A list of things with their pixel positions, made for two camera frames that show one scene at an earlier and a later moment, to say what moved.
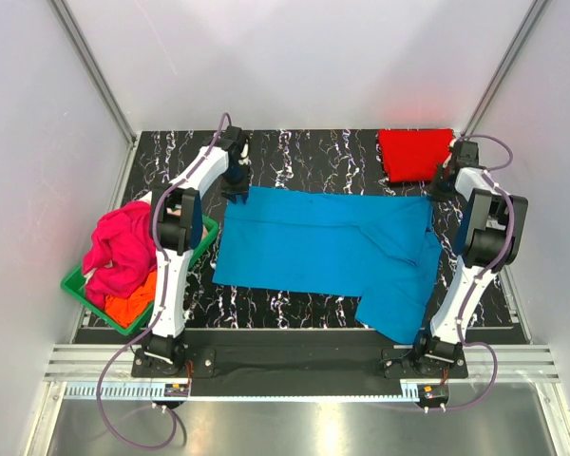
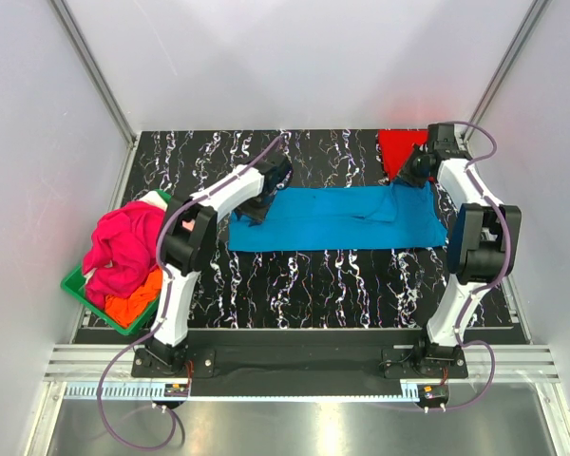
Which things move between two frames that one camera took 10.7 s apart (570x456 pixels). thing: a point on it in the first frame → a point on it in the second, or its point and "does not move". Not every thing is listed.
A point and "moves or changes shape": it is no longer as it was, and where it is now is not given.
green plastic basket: (75, 285) does not move
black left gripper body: (236, 181) → (257, 207)
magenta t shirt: (123, 254) does not move
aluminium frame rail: (89, 362) does not move
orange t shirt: (127, 311) does not move
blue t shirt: (377, 246) moves or changes shape
